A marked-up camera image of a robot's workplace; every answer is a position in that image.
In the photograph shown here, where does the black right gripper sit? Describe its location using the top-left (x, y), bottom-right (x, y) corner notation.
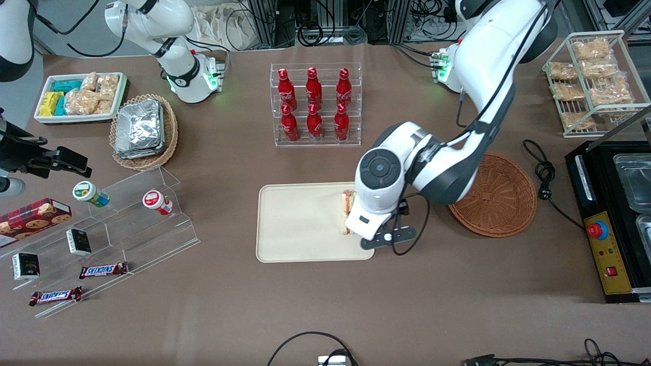
top-left (0, 122), bottom-right (92, 179)

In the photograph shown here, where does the triangle sandwich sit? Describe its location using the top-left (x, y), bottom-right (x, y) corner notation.
top-left (340, 189), bottom-right (357, 236)

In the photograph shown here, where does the white rectangular snack tray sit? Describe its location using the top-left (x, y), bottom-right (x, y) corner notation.
top-left (34, 72), bottom-right (128, 125)

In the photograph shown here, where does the brown wicker basket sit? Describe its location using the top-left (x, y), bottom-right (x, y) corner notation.
top-left (448, 151), bottom-right (538, 238)

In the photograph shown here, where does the beige plastic tray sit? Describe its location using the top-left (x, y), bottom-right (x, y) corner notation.
top-left (256, 181), bottom-right (375, 263)

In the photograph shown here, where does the light oval wicker basket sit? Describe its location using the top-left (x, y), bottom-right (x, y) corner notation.
top-left (109, 94), bottom-right (179, 171)

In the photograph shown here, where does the green lid yogurt cup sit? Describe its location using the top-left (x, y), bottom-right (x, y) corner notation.
top-left (72, 180), bottom-right (110, 208)

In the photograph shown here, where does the yellow snack packet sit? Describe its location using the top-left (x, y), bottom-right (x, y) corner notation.
top-left (39, 91), bottom-right (64, 116)

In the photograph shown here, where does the red cookie box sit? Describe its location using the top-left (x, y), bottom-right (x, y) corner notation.
top-left (0, 198), bottom-right (72, 249)

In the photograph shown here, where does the small black box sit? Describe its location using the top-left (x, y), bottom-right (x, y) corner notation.
top-left (12, 252), bottom-right (40, 281)
top-left (66, 228), bottom-right (93, 256)

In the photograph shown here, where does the stack of foil containers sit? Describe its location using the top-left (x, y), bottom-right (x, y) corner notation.
top-left (114, 99), bottom-right (166, 160)

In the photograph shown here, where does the clear acrylic bottle rack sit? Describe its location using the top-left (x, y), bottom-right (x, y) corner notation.
top-left (270, 63), bottom-right (362, 147)

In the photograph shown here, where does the red cola bottle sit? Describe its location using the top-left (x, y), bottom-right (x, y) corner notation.
top-left (307, 104), bottom-right (323, 141)
top-left (306, 67), bottom-right (322, 107)
top-left (336, 68), bottom-right (353, 107)
top-left (334, 103), bottom-right (350, 142)
top-left (278, 68), bottom-right (298, 110)
top-left (281, 104), bottom-right (300, 142)

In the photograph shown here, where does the red lid yogurt cup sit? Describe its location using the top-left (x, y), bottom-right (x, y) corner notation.
top-left (142, 189), bottom-right (174, 216)

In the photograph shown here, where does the clear acrylic stepped shelf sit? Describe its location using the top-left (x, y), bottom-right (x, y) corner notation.
top-left (0, 164), bottom-right (201, 319)

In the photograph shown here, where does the snickers chocolate bar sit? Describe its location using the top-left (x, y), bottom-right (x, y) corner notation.
top-left (29, 286), bottom-right (83, 307)
top-left (79, 262), bottom-right (129, 280)

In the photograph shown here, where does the bagged rice cracker pack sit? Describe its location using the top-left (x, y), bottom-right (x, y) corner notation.
top-left (551, 83), bottom-right (585, 101)
top-left (548, 62), bottom-right (578, 81)
top-left (560, 111), bottom-right (597, 131)
top-left (582, 58), bottom-right (625, 79)
top-left (572, 38), bottom-right (611, 62)
top-left (589, 76), bottom-right (634, 106)

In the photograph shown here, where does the black appliance with yellow panel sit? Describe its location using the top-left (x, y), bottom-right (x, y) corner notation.
top-left (566, 140), bottom-right (651, 304)

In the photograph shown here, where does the beige cloth bag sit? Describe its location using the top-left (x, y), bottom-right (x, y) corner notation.
top-left (191, 5), bottom-right (255, 51)

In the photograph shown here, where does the small steel pan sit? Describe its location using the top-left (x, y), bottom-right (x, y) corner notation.
top-left (636, 213), bottom-right (651, 255)

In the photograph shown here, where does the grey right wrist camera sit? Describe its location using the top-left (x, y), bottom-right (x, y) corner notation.
top-left (0, 175), bottom-right (26, 197)

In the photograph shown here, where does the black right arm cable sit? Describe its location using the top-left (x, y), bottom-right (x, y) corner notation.
top-left (28, 0), bottom-right (128, 57)

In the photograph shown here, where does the black power cable with plug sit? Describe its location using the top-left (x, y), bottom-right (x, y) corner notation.
top-left (523, 139), bottom-right (586, 231)

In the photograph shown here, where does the black looped cable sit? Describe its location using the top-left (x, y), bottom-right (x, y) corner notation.
top-left (267, 331), bottom-right (359, 366)

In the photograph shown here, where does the black cable with connector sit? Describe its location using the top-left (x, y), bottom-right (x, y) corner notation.
top-left (463, 338), bottom-right (651, 366)

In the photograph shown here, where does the aluminium frame with cables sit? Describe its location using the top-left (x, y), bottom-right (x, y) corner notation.
top-left (247, 0), bottom-right (412, 47)

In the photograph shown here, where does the white wire rack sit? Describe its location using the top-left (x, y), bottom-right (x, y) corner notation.
top-left (542, 30), bottom-right (651, 138)

